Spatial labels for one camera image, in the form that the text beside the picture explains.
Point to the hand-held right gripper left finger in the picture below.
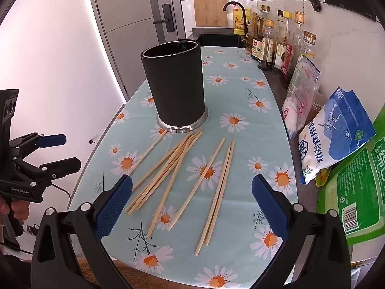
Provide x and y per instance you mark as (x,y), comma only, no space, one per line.
(115,207)

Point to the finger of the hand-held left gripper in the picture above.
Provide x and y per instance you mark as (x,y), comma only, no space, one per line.
(64,167)
(52,140)

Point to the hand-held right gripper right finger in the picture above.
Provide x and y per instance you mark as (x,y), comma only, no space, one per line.
(270,207)

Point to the pile of wooden chopsticks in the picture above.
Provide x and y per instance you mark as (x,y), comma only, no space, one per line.
(168,165)

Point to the black cylindrical utensil holder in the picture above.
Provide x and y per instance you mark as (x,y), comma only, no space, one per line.
(174,87)

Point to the person's left hand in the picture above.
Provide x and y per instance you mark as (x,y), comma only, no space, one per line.
(18,209)

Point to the yellow packet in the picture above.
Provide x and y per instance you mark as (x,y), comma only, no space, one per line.
(322,178)

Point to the daisy print tablecloth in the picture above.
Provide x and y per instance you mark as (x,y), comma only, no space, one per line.
(246,144)

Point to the green plastic bag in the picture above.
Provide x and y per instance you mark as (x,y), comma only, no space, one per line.
(358,192)

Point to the white sugar bag red print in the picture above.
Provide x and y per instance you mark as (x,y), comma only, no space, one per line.
(296,108)

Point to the blue and white salt bag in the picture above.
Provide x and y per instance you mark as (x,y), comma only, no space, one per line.
(340,126)

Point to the brown translucent container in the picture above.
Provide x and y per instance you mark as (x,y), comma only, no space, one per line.
(318,108)

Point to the grey door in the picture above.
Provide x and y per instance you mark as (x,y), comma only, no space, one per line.
(135,36)

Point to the row of condiment bottles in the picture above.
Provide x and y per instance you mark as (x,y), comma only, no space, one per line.
(267,48)

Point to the dark kitchen sink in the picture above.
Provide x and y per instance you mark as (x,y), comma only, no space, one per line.
(216,39)

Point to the yellow dish soap bottle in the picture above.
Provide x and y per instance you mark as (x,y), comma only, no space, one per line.
(238,21)

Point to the wooden cutting board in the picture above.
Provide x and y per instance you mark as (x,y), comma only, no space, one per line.
(210,6)

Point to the black curved faucet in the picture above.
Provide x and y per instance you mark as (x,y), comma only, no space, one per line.
(233,3)

